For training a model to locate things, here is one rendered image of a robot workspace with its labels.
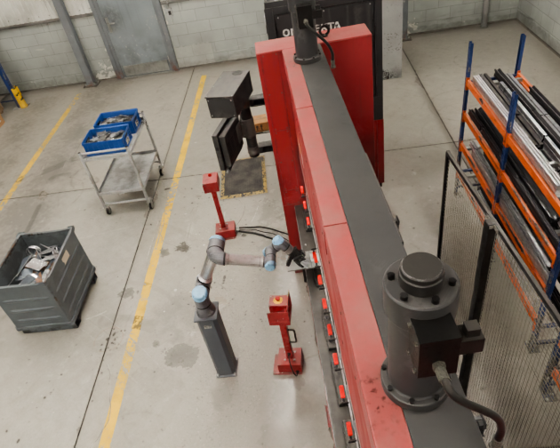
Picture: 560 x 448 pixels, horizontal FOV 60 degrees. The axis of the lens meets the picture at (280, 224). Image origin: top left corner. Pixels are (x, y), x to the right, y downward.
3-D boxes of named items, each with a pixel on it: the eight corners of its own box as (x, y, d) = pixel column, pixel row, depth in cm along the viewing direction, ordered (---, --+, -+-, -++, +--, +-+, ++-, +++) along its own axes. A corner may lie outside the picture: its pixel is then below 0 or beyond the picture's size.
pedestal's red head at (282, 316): (272, 305, 386) (268, 290, 374) (292, 305, 383) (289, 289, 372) (269, 325, 371) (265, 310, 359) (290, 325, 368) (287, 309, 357)
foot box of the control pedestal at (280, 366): (275, 354, 429) (273, 346, 421) (303, 354, 425) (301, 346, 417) (273, 374, 414) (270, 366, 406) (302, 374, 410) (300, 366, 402)
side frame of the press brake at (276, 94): (292, 257, 520) (254, 42, 373) (372, 244, 517) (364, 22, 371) (294, 273, 500) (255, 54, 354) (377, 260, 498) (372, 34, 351)
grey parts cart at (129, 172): (122, 177, 695) (96, 116, 635) (166, 171, 690) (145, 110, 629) (105, 216, 626) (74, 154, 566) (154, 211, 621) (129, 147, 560)
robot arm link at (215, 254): (204, 257, 332) (276, 262, 335) (207, 245, 340) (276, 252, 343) (204, 268, 339) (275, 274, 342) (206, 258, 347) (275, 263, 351)
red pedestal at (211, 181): (215, 230, 572) (197, 172, 519) (236, 227, 571) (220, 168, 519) (215, 242, 557) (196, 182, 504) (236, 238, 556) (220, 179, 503)
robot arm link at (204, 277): (192, 294, 373) (209, 244, 339) (195, 280, 384) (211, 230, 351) (207, 298, 375) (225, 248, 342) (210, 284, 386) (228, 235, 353)
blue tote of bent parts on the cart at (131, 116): (105, 124, 640) (100, 113, 628) (141, 120, 636) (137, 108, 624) (98, 139, 612) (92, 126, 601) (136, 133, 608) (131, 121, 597)
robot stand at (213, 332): (216, 378, 419) (193, 321, 370) (218, 360, 433) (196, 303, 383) (236, 376, 417) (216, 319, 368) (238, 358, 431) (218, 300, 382)
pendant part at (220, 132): (234, 144, 471) (227, 110, 448) (246, 144, 468) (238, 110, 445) (220, 171, 439) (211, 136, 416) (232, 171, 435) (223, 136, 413)
